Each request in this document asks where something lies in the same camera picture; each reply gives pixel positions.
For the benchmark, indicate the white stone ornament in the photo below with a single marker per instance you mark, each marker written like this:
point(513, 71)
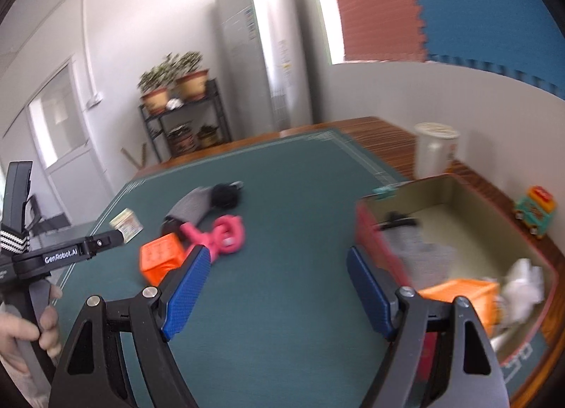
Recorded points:
point(174, 104)

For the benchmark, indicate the red tin storage box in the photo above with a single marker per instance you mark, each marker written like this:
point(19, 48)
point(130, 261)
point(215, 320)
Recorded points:
point(481, 243)

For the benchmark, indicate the teal orange toy bus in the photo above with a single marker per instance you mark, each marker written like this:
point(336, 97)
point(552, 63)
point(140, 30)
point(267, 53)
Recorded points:
point(536, 209)

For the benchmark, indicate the large grey knit glove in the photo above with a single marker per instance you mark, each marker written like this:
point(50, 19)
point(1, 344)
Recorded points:
point(419, 253)

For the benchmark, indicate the white mesh sachet bag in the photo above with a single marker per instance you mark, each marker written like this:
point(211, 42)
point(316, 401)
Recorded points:
point(522, 291)

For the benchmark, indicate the small grey knit glove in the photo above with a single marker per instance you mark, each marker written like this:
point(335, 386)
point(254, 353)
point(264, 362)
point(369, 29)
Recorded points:
point(192, 208)

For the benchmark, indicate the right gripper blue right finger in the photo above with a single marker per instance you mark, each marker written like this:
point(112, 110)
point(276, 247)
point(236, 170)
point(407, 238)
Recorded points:
point(376, 289)

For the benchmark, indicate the red foam wall mat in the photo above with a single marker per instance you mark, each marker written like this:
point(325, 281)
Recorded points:
point(382, 30)

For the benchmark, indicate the right terracotta plant pot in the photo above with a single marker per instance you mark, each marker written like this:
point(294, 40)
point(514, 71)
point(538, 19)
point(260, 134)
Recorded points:
point(192, 86)

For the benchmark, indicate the black metal chair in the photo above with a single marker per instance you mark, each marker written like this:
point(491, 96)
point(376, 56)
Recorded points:
point(39, 224)

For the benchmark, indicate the white standing air conditioner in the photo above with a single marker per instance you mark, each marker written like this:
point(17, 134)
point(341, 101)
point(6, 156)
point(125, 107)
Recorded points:
point(264, 49)

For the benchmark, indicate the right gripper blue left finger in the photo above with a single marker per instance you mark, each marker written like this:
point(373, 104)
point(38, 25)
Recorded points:
point(180, 289)

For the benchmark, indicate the blue foam wall mat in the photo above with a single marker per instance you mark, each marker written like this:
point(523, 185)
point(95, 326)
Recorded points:
point(514, 38)

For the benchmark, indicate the terracotta plant pot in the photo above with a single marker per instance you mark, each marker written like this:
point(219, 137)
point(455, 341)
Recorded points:
point(156, 101)
point(192, 86)

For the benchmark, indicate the pink twisted rubber toy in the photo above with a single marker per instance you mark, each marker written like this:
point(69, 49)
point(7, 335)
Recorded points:
point(226, 237)

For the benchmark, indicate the white plastic jar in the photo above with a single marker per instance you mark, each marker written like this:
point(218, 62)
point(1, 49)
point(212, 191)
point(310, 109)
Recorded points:
point(436, 148)

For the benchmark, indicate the yellow cardboard box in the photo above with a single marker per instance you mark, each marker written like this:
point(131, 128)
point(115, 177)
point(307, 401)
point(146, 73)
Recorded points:
point(127, 224)

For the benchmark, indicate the black metal plant shelf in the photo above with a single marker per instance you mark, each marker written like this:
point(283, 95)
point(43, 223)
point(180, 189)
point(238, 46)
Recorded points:
point(195, 125)

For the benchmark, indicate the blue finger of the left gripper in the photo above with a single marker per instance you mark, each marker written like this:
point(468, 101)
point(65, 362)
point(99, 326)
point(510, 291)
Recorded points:
point(101, 242)

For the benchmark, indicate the white door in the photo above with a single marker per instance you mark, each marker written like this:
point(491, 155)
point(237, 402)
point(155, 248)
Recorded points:
point(64, 147)

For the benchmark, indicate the left terracotta plant pot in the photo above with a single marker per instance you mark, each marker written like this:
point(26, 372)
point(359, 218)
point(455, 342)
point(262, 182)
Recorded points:
point(156, 101)

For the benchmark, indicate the person's left hand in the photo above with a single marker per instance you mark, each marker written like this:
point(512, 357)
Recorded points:
point(14, 328)

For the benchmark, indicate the green table mat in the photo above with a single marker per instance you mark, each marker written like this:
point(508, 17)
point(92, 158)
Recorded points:
point(279, 323)

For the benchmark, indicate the small bonsai pot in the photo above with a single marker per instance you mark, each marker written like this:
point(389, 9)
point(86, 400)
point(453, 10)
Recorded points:
point(208, 136)

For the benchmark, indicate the black fuzzy pompom keychain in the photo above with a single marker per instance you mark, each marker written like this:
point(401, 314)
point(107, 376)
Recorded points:
point(226, 196)

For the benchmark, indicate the dark decorated pot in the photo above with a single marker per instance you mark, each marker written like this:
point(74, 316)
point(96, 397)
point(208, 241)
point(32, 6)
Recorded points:
point(181, 140)

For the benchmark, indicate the small teal clip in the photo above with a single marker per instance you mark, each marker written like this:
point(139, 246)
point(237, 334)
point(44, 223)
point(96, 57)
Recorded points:
point(384, 192)

